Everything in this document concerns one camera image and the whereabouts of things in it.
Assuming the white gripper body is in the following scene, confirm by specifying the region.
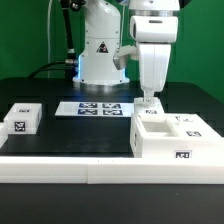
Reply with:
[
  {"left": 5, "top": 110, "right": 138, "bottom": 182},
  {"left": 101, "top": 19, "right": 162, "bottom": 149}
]
[{"left": 130, "top": 16, "right": 178, "bottom": 93}]

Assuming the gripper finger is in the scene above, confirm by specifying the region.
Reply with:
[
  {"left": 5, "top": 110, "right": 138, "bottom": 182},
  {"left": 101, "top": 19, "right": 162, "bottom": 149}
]
[{"left": 143, "top": 91, "right": 155, "bottom": 106}]

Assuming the white cabinet door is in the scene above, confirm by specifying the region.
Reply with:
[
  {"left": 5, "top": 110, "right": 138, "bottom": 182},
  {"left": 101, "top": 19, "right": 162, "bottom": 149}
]
[
  {"left": 167, "top": 114, "right": 221, "bottom": 139},
  {"left": 134, "top": 97, "right": 164, "bottom": 114}
]

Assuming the white cabinet body box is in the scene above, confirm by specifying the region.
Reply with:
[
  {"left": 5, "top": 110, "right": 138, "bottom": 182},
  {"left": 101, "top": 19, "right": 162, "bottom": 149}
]
[{"left": 130, "top": 113, "right": 224, "bottom": 160}]

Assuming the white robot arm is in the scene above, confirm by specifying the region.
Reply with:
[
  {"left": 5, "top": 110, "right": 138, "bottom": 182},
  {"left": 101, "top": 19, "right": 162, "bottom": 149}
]
[{"left": 59, "top": 0, "right": 181, "bottom": 104}]

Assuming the white cabinet top block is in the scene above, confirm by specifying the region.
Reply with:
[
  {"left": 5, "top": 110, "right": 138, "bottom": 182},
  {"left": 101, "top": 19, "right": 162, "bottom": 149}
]
[{"left": 4, "top": 103, "right": 42, "bottom": 134}]

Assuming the white U-shaped obstacle fence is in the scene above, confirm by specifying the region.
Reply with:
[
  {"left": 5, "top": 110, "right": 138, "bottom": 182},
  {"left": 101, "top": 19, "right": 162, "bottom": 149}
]
[{"left": 0, "top": 121, "right": 224, "bottom": 185}]

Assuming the white marker base plate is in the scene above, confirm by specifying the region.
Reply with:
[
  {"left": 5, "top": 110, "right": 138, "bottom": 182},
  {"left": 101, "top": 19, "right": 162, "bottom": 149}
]
[{"left": 55, "top": 102, "right": 134, "bottom": 117}]

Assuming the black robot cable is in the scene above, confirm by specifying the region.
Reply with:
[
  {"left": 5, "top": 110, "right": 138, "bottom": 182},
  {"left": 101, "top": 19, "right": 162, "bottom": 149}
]
[{"left": 27, "top": 0, "right": 80, "bottom": 80}]

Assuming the white thin cable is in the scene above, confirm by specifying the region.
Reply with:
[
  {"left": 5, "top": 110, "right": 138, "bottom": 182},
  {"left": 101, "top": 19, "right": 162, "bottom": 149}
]
[{"left": 47, "top": 0, "right": 54, "bottom": 80}]

